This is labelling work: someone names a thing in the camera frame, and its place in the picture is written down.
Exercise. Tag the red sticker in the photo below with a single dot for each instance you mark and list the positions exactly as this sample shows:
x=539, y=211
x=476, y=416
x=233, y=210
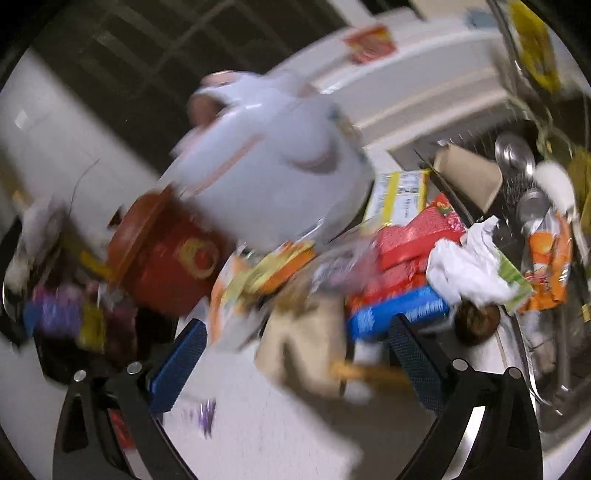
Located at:
x=369, y=44

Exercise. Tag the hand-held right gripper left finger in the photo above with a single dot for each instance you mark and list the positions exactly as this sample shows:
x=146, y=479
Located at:
x=178, y=364

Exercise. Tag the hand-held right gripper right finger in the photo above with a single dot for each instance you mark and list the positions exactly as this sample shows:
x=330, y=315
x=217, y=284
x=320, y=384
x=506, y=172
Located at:
x=415, y=364

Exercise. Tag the brown paper cup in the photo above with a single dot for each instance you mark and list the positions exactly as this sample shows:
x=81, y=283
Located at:
x=466, y=173

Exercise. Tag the purple candy wrapper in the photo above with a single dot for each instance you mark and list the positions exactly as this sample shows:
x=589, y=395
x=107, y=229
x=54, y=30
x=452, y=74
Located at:
x=205, y=415

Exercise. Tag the beige paper bag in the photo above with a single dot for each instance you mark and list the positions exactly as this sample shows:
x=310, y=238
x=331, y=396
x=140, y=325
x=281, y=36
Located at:
x=300, y=350

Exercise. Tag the blue snack packet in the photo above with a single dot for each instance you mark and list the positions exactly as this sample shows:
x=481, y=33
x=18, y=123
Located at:
x=397, y=316

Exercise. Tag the dark bag of wrappers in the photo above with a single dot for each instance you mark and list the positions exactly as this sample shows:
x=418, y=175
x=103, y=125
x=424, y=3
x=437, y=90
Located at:
x=64, y=318

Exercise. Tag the white rounded utensil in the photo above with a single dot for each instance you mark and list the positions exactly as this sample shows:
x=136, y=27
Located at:
x=558, y=184

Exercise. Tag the red snack packet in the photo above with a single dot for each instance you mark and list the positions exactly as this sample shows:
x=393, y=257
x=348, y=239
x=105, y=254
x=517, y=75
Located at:
x=406, y=249

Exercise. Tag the white rice cooker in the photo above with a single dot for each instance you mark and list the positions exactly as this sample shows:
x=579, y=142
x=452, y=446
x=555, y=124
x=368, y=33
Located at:
x=277, y=175

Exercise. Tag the dark window grille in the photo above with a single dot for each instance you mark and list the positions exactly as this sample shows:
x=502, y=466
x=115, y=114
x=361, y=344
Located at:
x=138, y=60

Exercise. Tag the yellow crinkled wrapper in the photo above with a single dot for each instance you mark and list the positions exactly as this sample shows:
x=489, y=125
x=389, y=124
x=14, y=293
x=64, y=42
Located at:
x=535, y=46

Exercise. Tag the clear plastic wrapper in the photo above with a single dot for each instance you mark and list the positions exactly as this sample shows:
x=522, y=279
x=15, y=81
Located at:
x=344, y=265

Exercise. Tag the green and white packet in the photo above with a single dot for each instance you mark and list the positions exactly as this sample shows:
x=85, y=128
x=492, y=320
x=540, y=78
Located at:
x=515, y=281

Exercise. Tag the orange topped noodle packet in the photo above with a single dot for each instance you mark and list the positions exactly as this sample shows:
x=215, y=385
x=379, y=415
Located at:
x=272, y=272

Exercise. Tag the brown round food scrap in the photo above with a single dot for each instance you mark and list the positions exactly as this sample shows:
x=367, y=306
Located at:
x=476, y=319

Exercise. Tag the red lidded pot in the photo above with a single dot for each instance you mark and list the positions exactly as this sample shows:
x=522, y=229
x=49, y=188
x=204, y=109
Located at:
x=171, y=263

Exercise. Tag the orange snack packet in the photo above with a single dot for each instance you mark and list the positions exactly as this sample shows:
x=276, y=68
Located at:
x=549, y=263

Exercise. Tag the white crumpled tissue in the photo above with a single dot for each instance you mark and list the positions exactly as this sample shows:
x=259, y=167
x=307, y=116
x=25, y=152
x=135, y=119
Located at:
x=461, y=272

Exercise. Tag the metal ladle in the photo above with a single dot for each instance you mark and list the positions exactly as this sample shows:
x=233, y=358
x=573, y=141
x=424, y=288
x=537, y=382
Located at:
x=512, y=152

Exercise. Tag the yellow packet with white label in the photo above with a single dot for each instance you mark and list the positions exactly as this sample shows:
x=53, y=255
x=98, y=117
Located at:
x=399, y=196

